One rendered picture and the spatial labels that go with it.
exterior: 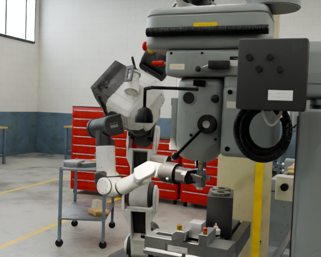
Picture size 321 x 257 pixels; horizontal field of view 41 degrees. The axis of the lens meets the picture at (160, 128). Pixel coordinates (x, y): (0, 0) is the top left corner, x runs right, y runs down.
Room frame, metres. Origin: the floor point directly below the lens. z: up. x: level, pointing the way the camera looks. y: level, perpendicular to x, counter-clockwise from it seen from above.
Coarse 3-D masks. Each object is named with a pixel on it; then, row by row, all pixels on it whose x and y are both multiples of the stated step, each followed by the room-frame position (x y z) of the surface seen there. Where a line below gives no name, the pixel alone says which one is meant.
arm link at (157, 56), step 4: (148, 56) 2.18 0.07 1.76; (152, 56) 2.18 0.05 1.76; (156, 56) 2.18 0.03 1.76; (160, 56) 2.17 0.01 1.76; (164, 56) 2.16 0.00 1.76; (148, 60) 2.18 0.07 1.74; (152, 60) 2.18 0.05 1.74; (156, 60) 2.18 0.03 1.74; (160, 60) 2.17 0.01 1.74; (164, 60) 2.17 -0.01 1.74; (148, 64) 2.19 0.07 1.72; (152, 68) 2.20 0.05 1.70; (156, 68) 2.19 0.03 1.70; (160, 68) 2.18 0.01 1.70; (164, 68) 2.18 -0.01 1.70; (160, 72) 2.20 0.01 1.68
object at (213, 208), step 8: (216, 192) 2.03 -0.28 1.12; (224, 192) 2.05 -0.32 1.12; (232, 192) 2.11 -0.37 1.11; (208, 200) 2.00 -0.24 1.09; (216, 200) 1.99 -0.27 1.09; (224, 200) 1.99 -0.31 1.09; (232, 200) 1.98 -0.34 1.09; (208, 208) 2.00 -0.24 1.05; (216, 208) 1.99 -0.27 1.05; (224, 208) 1.99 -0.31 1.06; (232, 208) 1.98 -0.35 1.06; (208, 216) 2.00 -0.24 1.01; (216, 216) 1.99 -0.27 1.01; (224, 216) 1.99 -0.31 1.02; (208, 224) 2.00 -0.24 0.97; (224, 224) 1.98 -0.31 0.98; (224, 232) 1.98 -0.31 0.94
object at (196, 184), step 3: (198, 174) 1.70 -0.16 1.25; (201, 174) 1.70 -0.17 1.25; (204, 174) 1.71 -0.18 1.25; (204, 177) 1.71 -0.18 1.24; (204, 180) 1.71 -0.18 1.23; (195, 183) 1.71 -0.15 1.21; (198, 183) 1.70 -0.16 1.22; (201, 183) 1.70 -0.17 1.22; (204, 183) 1.71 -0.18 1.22; (195, 186) 1.71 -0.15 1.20; (198, 186) 1.70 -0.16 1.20; (201, 186) 1.70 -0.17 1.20; (204, 186) 1.71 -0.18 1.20
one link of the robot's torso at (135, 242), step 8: (128, 208) 2.42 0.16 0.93; (136, 208) 2.43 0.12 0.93; (144, 208) 2.44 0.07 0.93; (152, 208) 2.37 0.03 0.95; (128, 216) 2.40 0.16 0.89; (136, 216) 2.44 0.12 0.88; (144, 216) 2.43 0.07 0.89; (152, 216) 2.38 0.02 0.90; (128, 224) 2.41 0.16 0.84; (136, 224) 2.47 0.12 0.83; (144, 224) 2.46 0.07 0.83; (136, 232) 2.49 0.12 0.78; (144, 232) 2.48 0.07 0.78; (128, 240) 2.51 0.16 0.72; (136, 240) 2.45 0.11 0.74; (144, 240) 2.44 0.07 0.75; (128, 248) 2.48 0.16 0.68; (136, 248) 2.47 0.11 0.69; (128, 256) 2.51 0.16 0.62; (136, 256) 2.49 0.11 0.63; (144, 256) 2.48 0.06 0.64; (152, 256) 2.49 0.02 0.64
